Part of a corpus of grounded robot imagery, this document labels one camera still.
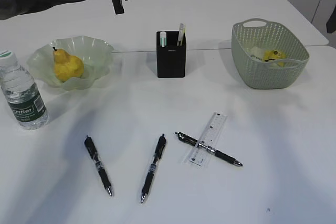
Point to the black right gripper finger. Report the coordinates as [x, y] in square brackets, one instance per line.
[331, 23]

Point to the teal white utility knife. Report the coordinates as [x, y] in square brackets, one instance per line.
[163, 38]

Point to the yellow-green utility knife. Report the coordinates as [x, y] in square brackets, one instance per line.
[181, 33]

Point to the yellow white waste paper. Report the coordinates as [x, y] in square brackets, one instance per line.
[264, 55]

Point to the yellow pear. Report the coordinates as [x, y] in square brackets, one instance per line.
[66, 66]

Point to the clear plastic water bottle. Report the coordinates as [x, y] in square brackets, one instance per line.
[21, 93]

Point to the blue black gel pen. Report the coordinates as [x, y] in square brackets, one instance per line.
[152, 168]

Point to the clear plastic ruler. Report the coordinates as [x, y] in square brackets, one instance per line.
[199, 156]

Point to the pale green wavy glass plate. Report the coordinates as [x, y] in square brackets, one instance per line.
[96, 55]

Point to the black square pen holder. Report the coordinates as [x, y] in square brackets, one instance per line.
[171, 59]

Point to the green woven plastic basket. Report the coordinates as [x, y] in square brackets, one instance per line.
[269, 35]

